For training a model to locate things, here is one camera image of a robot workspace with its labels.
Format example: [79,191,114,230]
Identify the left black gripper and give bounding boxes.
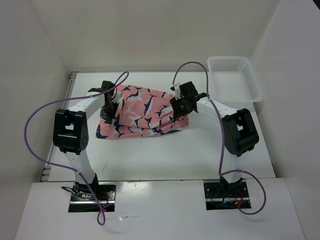
[99,100,119,124]

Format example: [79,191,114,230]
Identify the pink shark print shorts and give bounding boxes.
[95,85,189,140]

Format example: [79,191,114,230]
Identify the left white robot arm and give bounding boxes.
[53,81,122,200]

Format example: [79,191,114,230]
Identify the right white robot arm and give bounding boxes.
[170,81,259,197]

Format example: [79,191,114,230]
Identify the white plastic basket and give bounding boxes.
[207,56,263,104]

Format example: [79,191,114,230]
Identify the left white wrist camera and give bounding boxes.
[111,91,124,104]

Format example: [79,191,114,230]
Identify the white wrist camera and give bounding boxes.
[170,83,182,100]
[111,91,124,104]

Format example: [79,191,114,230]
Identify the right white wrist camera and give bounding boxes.
[170,83,182,100]

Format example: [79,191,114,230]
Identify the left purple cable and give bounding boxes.
[23,71,130,226]

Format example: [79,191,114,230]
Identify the purple cable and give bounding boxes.
[23,71,130,226]
[171,61,267,215]

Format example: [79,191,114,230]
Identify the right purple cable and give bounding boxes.
[171,61,267,215]

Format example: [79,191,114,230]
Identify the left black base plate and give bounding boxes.
[62,183,116,213]

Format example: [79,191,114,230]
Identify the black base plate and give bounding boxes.
[203,180,252,211]
[62,183,116,213]

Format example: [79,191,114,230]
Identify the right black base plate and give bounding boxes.
[203,180,252,211]

